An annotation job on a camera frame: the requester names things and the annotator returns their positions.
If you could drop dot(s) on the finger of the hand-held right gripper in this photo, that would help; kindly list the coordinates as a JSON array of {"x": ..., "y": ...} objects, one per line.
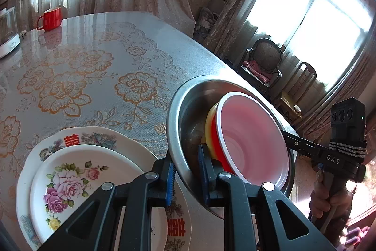
[
  {"x": 299, "y": 142},
  {"x": 308, "y": 158}
]

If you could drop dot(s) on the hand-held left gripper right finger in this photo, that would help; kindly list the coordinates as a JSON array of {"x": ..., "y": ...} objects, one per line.
[{"x": 205, "y": 180}]

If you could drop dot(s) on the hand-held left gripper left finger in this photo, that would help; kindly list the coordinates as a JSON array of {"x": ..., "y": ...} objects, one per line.
[{"x": 170, "y": 186}]

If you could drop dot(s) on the red plastic bowl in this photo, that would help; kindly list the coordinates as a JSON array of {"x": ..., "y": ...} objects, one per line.
[{"x": 252, "y": 139}]

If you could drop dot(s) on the yellow plastic bowl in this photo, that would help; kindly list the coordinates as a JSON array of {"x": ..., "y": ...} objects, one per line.
[{"x": 210, "y": 127}]

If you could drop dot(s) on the stainless steel bowl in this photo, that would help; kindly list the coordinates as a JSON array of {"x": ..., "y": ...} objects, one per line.
[{"x": 191, "y": 109}]

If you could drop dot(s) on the rose print white plate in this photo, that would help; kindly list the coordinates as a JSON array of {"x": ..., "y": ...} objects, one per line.
[{"x": 97, "y": 162}]

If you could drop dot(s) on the red character print white plate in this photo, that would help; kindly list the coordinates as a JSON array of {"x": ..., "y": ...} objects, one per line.
[{"x": 88, "y": 137}]

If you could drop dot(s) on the person's right hand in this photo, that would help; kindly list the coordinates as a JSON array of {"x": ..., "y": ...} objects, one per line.
[{"x": 315, "y": 201}]

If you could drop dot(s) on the small wooden side table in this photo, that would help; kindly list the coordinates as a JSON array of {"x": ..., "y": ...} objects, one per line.
[{"x": 286, "y": 104}]

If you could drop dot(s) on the brown wooden chair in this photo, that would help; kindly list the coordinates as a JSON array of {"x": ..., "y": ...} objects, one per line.
[{"x": 305, "y": 74}]

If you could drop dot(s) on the pink chair cushion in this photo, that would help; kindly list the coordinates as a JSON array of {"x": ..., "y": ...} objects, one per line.
[{"x": 255, "y": 70}]

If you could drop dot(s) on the dark mesh back chair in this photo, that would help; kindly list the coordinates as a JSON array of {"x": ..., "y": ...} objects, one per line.
[{"x": 265, "y": 54}]

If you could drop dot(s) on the bright window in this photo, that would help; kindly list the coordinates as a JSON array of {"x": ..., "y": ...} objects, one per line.
[{"x": 323, "y": 4}]

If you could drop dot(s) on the narrow beige curtain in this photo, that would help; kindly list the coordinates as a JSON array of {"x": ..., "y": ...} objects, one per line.
[{"x": 241, "y": 4}]

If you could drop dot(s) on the grey crumpled sack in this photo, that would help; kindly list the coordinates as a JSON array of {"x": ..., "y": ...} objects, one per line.
[{"x": 207, "y": 23}]

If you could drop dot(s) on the red mug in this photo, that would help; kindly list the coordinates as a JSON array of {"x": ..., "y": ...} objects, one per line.
[{"x": 51, "y": 20}]

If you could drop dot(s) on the white glass electric kettle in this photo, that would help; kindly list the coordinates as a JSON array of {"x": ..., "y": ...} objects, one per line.
[{"x": 7, "y": 33}]

